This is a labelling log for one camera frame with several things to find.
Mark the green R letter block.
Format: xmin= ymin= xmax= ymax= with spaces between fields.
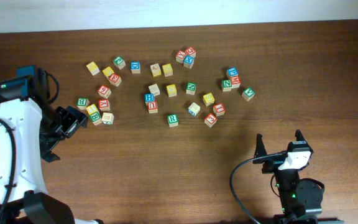
xmin=167 ymin=114 xmax=178 ymax=128

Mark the yellow S letter block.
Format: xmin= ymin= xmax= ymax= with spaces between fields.
xmin=166 ymin=84 xmax=177 ymax=97

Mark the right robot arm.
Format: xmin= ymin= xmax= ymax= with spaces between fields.
xmin=254 ymin=130 xmax=324 ymax=223

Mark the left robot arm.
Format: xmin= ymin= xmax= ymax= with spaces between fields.
xmin=0 ymin=65 xmax=88 ymax=224

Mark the green B block left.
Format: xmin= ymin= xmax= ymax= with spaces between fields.
xmin=76 ymin=98 xmax=90 ymax=110

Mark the green b block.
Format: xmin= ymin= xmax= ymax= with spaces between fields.
xmin=76 ymin=98 xmax=90 ymax=110
xmin=89 ymin=112 xmax=102 ymax=126

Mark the yellow block lower left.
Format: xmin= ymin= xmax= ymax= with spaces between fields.
xmin=86 ymin=104 xmax=98 ymax=115

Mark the green B block lower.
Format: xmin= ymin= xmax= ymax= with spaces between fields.
xmin=89 ymin=112 xmax=102 ymax=126

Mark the wooden block green side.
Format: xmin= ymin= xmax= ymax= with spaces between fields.
xmin=102 ymin=112 xmax=114 ymax=125

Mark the red 6 block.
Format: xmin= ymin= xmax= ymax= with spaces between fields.
xmin=98 ymin=85 xmax=111 ymax=98

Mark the green V block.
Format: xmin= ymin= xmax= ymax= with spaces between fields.
xmin=242 ymin=88 xmax=255 ymax=101

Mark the yellow block far left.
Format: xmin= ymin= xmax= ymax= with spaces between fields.
xmin=86 ymin=62 xmax=100 ymax=76

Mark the red I block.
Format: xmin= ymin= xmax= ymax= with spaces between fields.
xmin=213 ymin=103 xmax=226 ymax=116

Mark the red E block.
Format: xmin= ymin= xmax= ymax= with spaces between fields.
xmin=108 ymin=73 xmax=122 ymax=87

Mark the yellow block beside E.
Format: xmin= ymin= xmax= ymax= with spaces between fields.
xmin=103 ymin=67 xmax=114 ymax=78

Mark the yellow B block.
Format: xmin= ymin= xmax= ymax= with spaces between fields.
xmin=203 ymin=93 xmax=215 ymax=106

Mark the red M block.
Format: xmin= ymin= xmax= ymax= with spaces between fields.
xmin=230 ymin=76 xmax=241 ymax=88

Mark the green N block right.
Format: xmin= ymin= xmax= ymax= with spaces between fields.
xmin=221 ymin=80 xmax=232 ymax=92

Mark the green n block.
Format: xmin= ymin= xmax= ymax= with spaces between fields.
xmin=186 ymin=82 xmax=197 ymax=95
xmin=221 ymin=80 xmax=232 ymax=92

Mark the green P block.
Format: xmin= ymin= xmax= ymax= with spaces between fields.
xmin=113 ymin=56 xmax=126 ymax=70

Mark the wooden block blue side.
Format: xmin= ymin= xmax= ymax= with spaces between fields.
xmin=188 ymin=103 xmax=201 ymax=116

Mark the blue P block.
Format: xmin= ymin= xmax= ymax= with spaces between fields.
xmin=226 ymin=67 xmax=239 ymax=78

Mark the blue H block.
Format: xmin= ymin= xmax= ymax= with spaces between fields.
xmin=145 ymin=93 xmax=155 ymax=105

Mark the blue D block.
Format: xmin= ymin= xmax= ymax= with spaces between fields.
xmin=131 ymin=61 xmax=140 ymax=74

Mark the red U block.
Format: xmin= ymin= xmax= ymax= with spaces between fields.
xmin=147 ymin=101 xmax=158 ymax=114

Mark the plain wooden block centre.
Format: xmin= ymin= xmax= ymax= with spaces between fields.
xmin=149 ymin=83 xmax=160 ymax=96

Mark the green N block centre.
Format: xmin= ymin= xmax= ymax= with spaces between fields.
xmin=186 ymin=82 xmax=197 ymax=95

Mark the yellow A block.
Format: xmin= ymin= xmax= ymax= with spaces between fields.
xmin=150 ymin=63 xmax=162 ymax=77

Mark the yellow block top centre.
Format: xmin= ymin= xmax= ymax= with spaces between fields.
xmin=162 ymin=63 xmax=173 ymax=77

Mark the blue X block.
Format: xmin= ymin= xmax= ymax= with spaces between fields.
xmin=183 ymin=55 xmax=195 ymax=68

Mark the red Q block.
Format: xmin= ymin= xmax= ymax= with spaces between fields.
xmin=185 ymin=47 xmax=196 ymax=58

